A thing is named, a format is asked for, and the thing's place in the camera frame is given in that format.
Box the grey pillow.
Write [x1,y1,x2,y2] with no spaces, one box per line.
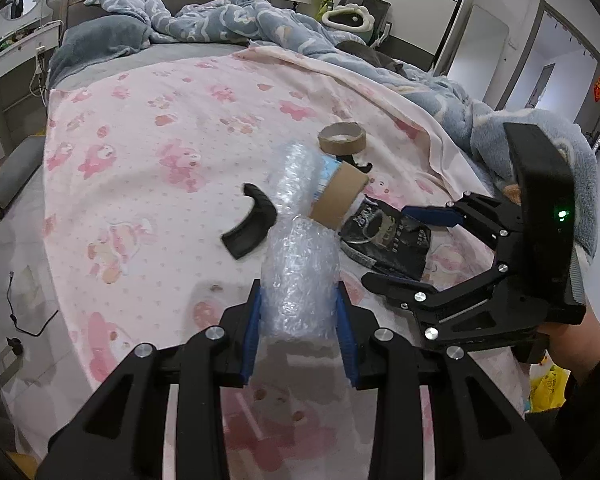
[47,12,154,87]

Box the black mesh chair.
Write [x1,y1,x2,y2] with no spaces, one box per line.
[330,0,393,47]

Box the white bedside desk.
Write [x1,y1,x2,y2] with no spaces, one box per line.
[0,20,64,128]

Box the grey bed sheet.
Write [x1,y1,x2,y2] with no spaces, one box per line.
[47,40,253,88]

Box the pink printed blanket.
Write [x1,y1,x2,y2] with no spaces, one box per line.
[42,45,531,480]

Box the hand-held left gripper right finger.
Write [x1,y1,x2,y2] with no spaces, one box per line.
[333,281,563,480]

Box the blue-grey printed duvet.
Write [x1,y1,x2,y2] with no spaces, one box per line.
[84,0,600,261]

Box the yellow plastic bag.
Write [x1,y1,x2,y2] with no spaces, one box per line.
[527,354,572,412]

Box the cardboard tube with blue label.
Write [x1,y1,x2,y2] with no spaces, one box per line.
[307,155,371,229]

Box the black curved plastic piece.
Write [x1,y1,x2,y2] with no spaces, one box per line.
[221,182,279,261]

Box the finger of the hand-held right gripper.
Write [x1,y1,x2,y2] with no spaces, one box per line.
[400,192,521,272]
[361,266,518,350]

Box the white door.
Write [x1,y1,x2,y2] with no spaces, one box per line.
[464,4,512,107]

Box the person's right forearm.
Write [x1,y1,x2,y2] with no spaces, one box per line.
[522,305,600,480]

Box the grey stool cushion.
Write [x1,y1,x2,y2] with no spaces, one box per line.
[0,135,47,220]

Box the clear bubble wrap roll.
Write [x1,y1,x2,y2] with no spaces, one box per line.
[258,141,342,357]

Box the black power cable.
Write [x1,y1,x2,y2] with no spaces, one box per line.
[4,270,60,357]

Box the white wardrobe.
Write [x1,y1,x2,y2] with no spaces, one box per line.
[337,0,477,75]

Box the brown cardboard tape core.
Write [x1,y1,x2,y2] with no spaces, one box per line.
[317,122,367,156]

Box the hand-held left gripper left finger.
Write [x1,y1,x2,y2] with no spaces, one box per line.
[35,279,263,480]

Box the small black plastic hook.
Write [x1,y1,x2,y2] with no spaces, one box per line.
[341,156,374,174]

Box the black snack packet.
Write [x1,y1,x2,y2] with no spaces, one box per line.
[340,197,432,282]

